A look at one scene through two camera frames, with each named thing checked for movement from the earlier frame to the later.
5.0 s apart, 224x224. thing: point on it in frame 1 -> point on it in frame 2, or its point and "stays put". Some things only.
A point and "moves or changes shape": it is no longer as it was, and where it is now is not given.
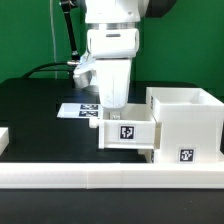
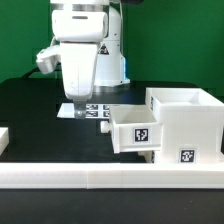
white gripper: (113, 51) -> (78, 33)
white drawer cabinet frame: (189, 125) stays put
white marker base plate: (79, 110) stays put
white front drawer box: (148, 154) stays put
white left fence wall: (4, 138) stays put
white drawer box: (137, 128) moves or changes shape
